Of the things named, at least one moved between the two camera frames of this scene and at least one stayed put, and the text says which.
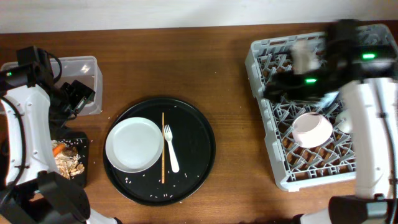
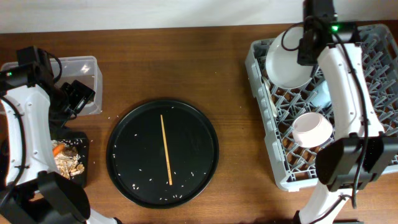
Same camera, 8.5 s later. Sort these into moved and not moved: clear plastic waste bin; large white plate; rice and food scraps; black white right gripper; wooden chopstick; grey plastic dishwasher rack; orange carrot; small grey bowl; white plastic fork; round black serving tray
Moved: large white plate; wooden chopstick; black white right gripper; white plastic fork
Not moved: rice and food scraps; grey plastic dishwasher rack; round black serving tray; clear plastic waste bin; small grey bowl; orange carrot
